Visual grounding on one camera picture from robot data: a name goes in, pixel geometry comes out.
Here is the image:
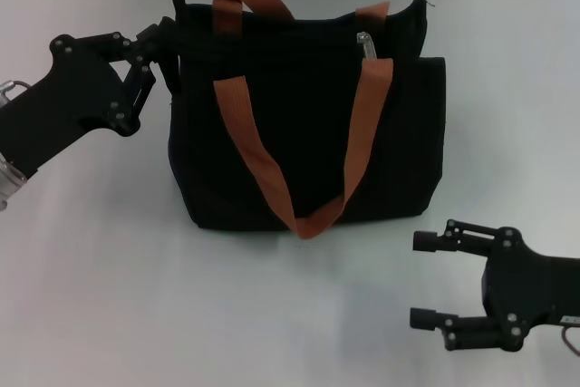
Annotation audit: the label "right gripper cable with plug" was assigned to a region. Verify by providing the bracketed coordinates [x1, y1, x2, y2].
[559, 323, 580, 356]

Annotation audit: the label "black food bag brown handles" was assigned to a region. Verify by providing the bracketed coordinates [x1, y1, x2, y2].
[166, 0, 448, 240]

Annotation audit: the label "gripper cable with plug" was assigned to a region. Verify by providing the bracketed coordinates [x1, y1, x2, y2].
[0, 80, 31, 110]
[559, 323, 580, 356]

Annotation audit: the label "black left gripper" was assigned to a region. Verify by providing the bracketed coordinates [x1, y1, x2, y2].
[0, 17, 176, 179]

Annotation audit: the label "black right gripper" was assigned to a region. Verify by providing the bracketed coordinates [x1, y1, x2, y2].
[410, 218, 580, 354]

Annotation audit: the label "left gripper cable with plug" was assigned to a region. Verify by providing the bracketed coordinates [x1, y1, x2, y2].
[0, 80, 31, 110]

